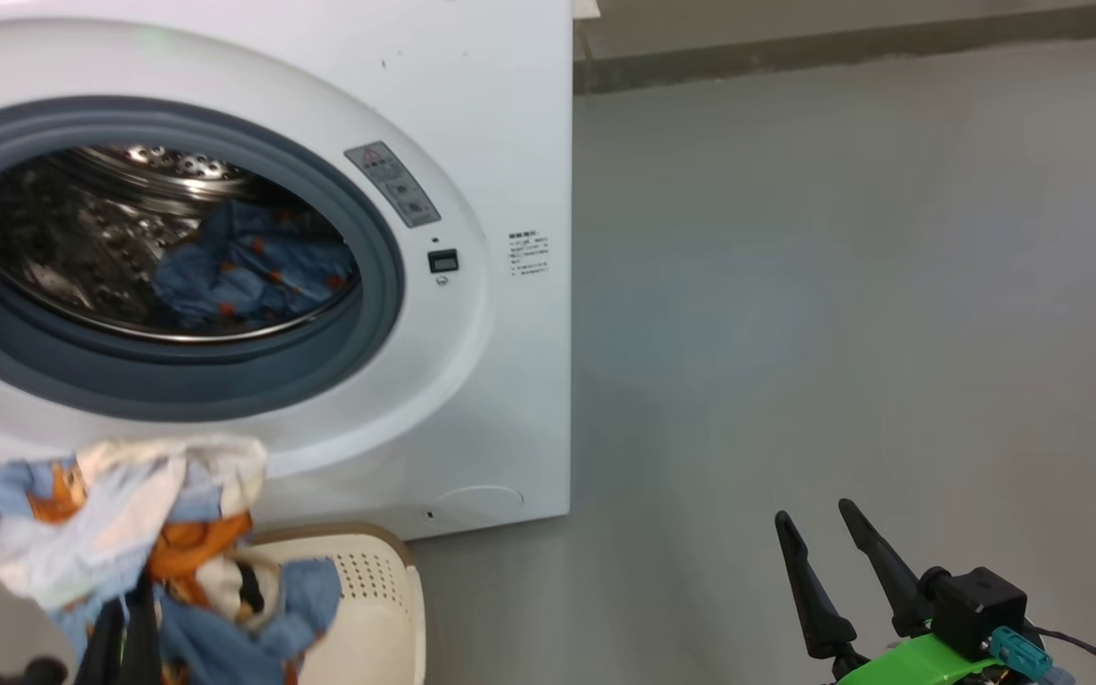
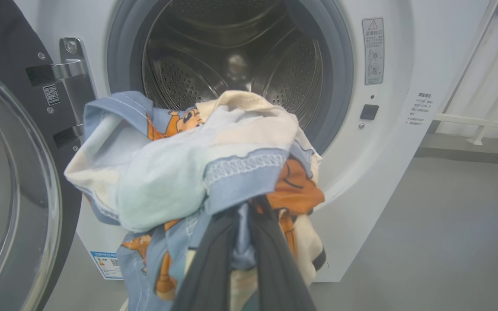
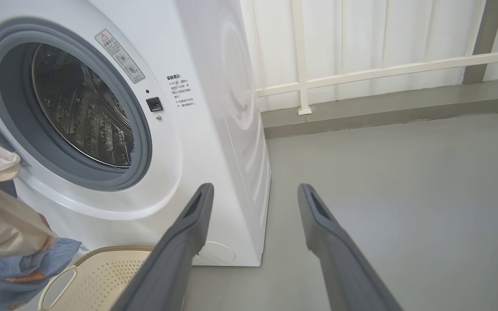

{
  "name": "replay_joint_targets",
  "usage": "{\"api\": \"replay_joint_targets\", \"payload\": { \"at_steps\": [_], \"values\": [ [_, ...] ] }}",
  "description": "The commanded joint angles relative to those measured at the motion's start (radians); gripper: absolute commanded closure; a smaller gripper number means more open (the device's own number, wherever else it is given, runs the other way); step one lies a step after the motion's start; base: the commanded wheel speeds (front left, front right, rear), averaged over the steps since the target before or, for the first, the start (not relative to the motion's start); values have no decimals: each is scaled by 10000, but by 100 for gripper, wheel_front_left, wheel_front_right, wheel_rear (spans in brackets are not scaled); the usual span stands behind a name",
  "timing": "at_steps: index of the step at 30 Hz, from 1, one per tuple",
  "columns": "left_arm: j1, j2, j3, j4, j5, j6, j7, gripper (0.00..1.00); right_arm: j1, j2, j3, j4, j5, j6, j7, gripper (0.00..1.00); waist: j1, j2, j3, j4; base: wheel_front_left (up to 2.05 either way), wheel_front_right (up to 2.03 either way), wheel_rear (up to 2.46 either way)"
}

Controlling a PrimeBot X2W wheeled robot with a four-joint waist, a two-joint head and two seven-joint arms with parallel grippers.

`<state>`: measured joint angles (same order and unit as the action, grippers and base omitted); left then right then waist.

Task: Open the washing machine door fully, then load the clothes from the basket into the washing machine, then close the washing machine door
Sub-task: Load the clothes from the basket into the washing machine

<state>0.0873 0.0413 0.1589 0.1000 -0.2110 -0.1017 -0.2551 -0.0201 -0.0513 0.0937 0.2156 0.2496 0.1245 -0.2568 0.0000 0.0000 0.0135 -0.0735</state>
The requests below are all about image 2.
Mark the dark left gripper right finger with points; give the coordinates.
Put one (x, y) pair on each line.
(275, 276)

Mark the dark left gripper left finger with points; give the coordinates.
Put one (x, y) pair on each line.
(210, 276)

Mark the blue cartoon print garment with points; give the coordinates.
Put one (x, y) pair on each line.
(167, 172)

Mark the white front-load washing machine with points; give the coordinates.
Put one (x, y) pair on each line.
(383, 172)

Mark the black square door latch socket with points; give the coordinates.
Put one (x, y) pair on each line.
(369, 112)

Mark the grey rubber door gasket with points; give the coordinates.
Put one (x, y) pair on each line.
(339, 86)

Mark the silver metal door hinge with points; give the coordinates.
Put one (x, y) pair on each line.
(76, 86)

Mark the blue white energy label sticker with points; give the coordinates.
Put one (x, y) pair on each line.
(107, 265)

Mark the perforated steel washer drum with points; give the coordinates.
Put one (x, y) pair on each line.
(188, 73)

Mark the small QR code sticker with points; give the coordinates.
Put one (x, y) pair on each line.
(52, 94)

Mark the grey warning instruction sticker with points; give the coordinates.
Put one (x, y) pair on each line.
(373, 52)

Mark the white metal railing frame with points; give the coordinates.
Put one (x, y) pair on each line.
(469, 120)

